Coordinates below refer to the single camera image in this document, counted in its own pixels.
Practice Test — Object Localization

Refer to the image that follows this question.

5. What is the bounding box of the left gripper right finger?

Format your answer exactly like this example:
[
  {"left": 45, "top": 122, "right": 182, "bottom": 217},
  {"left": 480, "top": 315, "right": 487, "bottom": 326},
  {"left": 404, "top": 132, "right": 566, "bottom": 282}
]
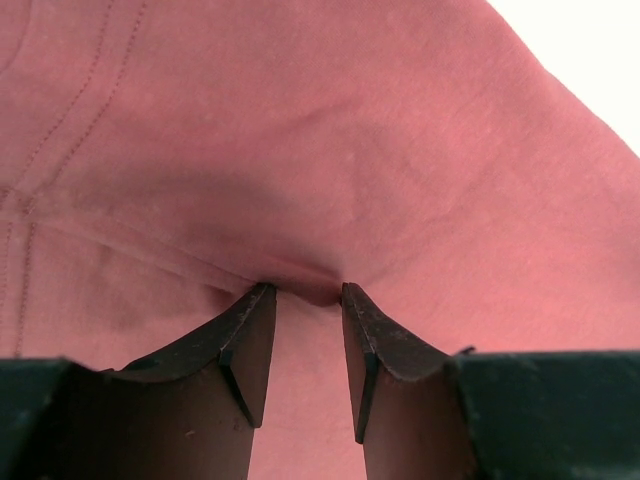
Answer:
[{"left": 340, "top": 283, "right": 478, "bottom": 479}]

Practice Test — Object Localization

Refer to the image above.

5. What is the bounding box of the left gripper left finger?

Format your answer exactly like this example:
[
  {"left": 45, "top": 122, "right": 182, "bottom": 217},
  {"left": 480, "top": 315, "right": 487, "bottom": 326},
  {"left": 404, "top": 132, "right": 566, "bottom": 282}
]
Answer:
[{"left": 29, "top": 284, "right": 276, "bottom": 479}]

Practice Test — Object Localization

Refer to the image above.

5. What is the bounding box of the red t shirt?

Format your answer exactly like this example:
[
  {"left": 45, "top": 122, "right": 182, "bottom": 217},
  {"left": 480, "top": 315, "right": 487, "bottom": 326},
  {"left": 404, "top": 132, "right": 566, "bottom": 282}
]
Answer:
[{"left": 1, "top": 1, "right": 639, "bottom": 479}]

